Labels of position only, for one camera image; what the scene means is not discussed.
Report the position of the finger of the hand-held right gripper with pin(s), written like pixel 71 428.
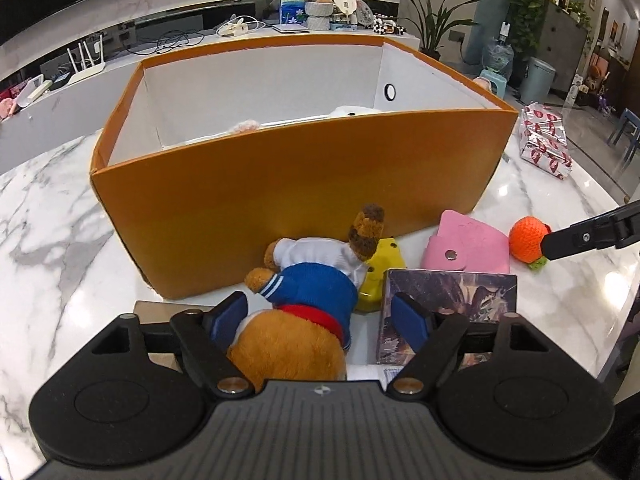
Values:
pixel 590 237

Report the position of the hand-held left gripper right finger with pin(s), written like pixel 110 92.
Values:
pixel 410 319

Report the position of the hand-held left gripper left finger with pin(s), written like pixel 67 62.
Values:
pixel 227 319

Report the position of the dark printed box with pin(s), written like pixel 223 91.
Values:
pixel 460 295

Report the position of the orange crocheted tangerine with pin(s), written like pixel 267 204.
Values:
pixel 525 237

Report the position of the orange cardboard box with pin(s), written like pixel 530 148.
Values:
pixel 300 185

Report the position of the yellow toy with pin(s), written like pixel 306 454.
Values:
pixel 380 272

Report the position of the brown card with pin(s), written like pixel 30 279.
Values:
pixel 160 308

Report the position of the white paper sheet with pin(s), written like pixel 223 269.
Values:
pixel 365 373

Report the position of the pink snap pouch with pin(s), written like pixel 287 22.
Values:
pixel 470 240

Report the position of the gift wrapped in lip print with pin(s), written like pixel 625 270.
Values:
pixel 542 140

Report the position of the blue chair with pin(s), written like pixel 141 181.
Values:
pixel 627 120

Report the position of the grey trash bin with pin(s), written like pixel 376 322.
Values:
pixel 537 82

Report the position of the grey cabinet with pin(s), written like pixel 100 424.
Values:
pixel 565 45

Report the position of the pink plush piece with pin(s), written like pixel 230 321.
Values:
pixel 245 125

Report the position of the blue water jug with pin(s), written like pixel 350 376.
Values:
pixel 499 57

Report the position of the white plush toy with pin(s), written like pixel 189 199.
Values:
pixel 350 111

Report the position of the long-leaf potted plant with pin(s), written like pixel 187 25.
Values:
pixel 432 35

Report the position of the white router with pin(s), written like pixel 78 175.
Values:
pixel 90 71

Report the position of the black and white checked item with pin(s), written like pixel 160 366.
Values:
pixel 387 25

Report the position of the silver tablet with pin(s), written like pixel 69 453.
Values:
pixel 290 28

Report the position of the green and blue painting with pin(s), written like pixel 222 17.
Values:
pixel 292 10

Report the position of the grey knitted basket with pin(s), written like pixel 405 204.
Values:
pixel 318 12

